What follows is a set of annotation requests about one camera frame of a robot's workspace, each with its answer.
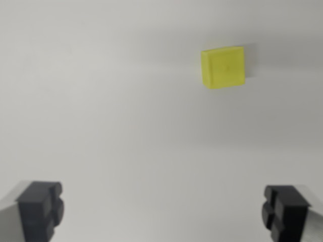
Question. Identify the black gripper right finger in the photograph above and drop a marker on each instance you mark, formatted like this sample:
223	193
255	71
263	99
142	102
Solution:
290	214

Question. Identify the yellow cube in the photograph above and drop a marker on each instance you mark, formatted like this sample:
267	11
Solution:
223	68

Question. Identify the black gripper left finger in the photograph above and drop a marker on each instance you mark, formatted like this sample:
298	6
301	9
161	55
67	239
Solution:
32	211

